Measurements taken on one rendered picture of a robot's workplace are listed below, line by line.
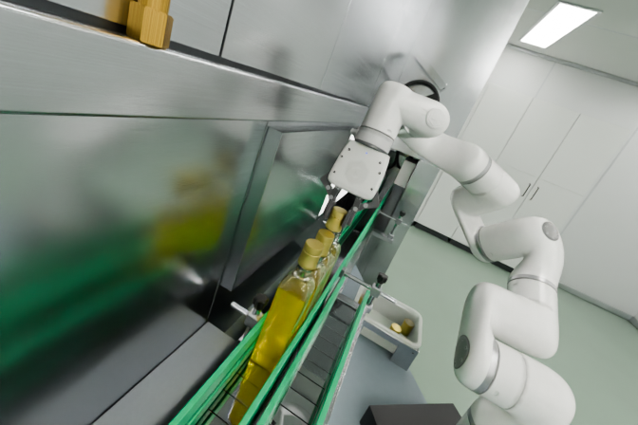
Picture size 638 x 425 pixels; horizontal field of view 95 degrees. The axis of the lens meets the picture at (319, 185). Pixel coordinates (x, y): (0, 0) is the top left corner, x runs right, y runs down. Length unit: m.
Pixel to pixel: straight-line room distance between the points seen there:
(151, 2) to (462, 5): 1.51
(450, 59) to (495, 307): 1.21
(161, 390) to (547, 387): 0.61
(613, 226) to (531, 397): 4.93
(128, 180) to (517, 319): 0.64
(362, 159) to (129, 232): 0.40
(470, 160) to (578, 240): 4.77
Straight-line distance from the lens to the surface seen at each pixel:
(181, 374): 0.65
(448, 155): 0.73
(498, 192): 0.75
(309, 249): 0.51
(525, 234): 0.76
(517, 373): 0.63
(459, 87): 1.60
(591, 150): 4.70
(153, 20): 0.28
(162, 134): 0.35
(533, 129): 4.50
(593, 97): 5.16
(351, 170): 0.59
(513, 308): 0.67
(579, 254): 5.50
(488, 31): 1.65
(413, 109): 0.61
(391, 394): 0.97
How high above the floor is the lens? 1.41
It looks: 18 degrees down
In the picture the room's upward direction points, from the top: 21 degrees clockwise
